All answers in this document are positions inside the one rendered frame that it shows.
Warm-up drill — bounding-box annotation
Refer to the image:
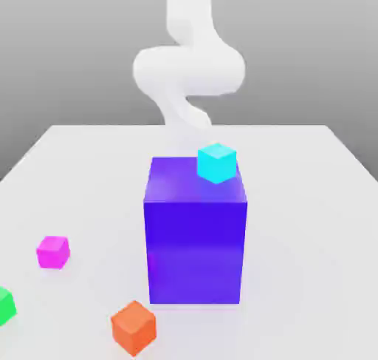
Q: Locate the small orange cube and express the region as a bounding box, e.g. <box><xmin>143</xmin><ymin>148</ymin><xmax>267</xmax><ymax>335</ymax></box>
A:
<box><xmin>110</xmin><ymin>299</ymin><xmax>157</xmax><ymax>358</ymax></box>

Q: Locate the small green cube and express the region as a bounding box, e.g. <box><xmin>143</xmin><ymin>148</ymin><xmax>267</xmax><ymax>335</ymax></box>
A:
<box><xmin>0</xmin><ymin>286</ymin><xmax>18</xmax><ymax>327</ymax></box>

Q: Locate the small cyan cube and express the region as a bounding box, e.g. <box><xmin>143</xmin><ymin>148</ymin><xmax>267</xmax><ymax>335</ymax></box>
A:
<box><xmin>196</xmin><ymin>142</ymin><xmax>238</xmax><ymax>185</ymax></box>

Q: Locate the small magenta cube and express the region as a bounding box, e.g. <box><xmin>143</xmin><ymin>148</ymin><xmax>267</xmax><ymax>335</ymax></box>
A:
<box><xmin>35</xmin><ymin>235</ymin><xmax>72</xmax><ymax>270</ymax></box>

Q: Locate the large purple box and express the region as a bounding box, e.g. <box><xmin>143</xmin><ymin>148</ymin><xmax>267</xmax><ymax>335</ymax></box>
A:
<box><xmin>142</xmin><ymin>156</ymin><xmax>248</xmax><ymax>305</ymax></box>

